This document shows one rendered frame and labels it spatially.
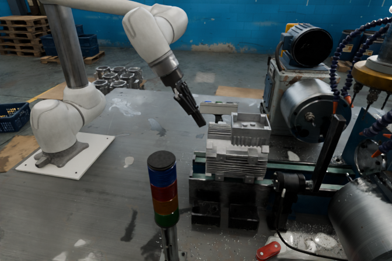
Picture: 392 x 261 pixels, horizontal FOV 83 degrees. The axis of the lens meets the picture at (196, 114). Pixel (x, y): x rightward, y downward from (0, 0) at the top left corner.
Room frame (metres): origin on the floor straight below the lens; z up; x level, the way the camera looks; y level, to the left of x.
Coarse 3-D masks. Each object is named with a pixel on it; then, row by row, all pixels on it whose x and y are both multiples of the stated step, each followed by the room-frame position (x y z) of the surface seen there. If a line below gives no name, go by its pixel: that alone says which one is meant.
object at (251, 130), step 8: (232, 112) 0.68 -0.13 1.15; (232, 120) 0.63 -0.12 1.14; (240, 120) 0.67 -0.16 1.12; (248, 120) 0.67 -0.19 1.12; (256, 120) 0.67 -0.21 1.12; (264, 120) 0.65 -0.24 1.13; (232, 128) 0.58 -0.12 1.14; (240, 128) 0.58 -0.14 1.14; (248, 128) 0.58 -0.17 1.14; (256, 128) 0.58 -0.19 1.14; (264, 128) 0.58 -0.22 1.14; (232, 136) 0.58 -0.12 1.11; (240, 136) 0.58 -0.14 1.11; (248, 136) 0.58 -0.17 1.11; (256, 136) 0.57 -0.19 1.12; (264, 136) 0.57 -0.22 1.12; (240, 144) 0.58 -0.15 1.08; (248, 144) 0.57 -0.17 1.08; (256, 144) 0.57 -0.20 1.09; (264, 144) 0.57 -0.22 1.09
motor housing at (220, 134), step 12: (216, 132) 0.61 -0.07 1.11; (228, 132) 0.61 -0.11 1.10; (216, 144) 0.58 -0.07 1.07; (228, 144) 0.58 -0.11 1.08; (228, 156) 0.55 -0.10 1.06; (240, 156) 0.54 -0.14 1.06; (264, 156) 0.55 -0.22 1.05; (216, 168) 0.54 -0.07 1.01; (228, 168) 0.54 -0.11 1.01; (240, 168) 0.53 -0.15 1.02; (252, 168) 0.53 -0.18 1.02; (264, 168) 0.53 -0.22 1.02
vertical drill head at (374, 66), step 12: (384, 48) 0.59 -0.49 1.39; (372, 60) 0.59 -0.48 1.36; (384, 60) 0.57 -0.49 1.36; (360, 72) 0.58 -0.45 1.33; (372, 72) 0.55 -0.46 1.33; (384, 72) 0.55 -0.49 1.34; (360, 84) 0.62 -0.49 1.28; (372, 84) 0.54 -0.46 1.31; (384, 84) 0.52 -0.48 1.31; (372, 96) 0.54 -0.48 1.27
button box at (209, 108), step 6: (204, 102) 0.91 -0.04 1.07; (210, 102) 0.90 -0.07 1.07; (204, 108) 0.88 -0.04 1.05; (210, 108) 0.87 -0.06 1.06; (216, 108) 0.87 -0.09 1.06; (222, 108) 0.87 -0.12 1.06; (228, 108) 0.87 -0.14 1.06; (234, 108) 0.86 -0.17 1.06; (222, 114) 0.86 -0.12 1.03; (228, 114) 0.86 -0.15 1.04
